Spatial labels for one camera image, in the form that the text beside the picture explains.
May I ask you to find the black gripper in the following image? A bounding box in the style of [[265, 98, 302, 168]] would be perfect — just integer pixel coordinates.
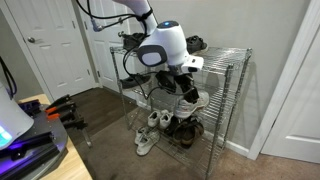
[[155, 70, 199, 103]]

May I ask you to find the light grey sneaker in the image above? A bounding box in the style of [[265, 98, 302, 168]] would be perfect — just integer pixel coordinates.
[[174, 90, 209, 119]]

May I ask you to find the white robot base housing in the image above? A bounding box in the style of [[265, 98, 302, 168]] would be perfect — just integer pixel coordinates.
[[0, 82, 34, 150]]

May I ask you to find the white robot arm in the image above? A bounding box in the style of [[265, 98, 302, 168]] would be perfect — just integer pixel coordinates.
[[113, 0, 204, 79]]

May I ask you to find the dark grey shoe top right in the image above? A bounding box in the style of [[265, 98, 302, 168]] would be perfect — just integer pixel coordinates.
[[186, 35, 208, 54]]

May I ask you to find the dark grey shoe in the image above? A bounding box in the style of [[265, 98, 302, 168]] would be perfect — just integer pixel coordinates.
[[123, 33, 145, 51], [186, 35, 208, 54]]

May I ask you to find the black shoe middle shelf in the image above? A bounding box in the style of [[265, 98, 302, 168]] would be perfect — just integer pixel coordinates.
[[120, 74, 151, 89]]

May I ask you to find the dark grey shoe top left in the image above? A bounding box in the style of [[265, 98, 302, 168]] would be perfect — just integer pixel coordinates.
[[123, 33, 145, 51]]

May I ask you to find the white panel door middle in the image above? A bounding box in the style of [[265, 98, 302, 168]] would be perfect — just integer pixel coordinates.
[[79, 0, 130, 92]]

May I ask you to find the white panel door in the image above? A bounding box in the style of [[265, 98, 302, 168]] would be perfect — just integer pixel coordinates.
[[79, 0, 130, 92], [4, 0, 94, 99]]

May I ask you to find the white sneaker shelf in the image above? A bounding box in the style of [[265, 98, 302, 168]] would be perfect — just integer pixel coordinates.
[[147, 111, 161, 127], [159, 110, 173, 129]]

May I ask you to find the brown sandal bottom shelf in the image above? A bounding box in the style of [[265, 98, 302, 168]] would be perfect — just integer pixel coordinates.
[[173, 120, 204, 149]]

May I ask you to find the white sneaker on floor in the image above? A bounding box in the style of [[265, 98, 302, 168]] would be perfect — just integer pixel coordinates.
[[136, 131, 160, 156], [135, 127, 148, 144]]

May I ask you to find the white door right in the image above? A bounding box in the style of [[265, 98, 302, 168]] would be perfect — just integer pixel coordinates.
[[247, 0, 320, 163]]

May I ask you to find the orange black clamp right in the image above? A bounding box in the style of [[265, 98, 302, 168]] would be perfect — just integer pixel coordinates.
[[46, 107, 93, 148]]

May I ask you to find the orange black clamp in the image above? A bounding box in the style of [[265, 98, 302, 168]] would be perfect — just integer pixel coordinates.
[[46, 107, 93, 148], [45, 94, 76, 115]]

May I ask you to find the orange black clamp left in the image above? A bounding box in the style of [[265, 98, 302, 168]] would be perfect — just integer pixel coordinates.
[[45, 94, 76, 115]]

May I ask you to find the wooden table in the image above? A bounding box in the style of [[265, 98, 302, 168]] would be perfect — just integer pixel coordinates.
[[17, 93, 94, 180]]

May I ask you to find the white panel door left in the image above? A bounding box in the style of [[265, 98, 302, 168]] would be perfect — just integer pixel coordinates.
[[4, 0, 94, 99]]

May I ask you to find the silver door knob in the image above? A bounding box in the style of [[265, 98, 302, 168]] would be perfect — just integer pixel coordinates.
[[27, 37, 36, 43]]

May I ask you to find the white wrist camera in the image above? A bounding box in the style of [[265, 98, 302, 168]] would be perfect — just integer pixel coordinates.
[[181, 55, 204, 73]]

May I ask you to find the chrome wire shoe rack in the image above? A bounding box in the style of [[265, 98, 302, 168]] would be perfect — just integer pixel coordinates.
[[124, 47, 252, 177]]

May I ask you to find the black aluminium rail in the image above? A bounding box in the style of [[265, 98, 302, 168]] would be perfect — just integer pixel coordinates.
[[0, 132, 60, 180]]

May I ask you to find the round metal robot base plate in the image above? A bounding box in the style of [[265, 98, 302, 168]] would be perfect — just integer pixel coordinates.
[[0, 111, 68, 180]]

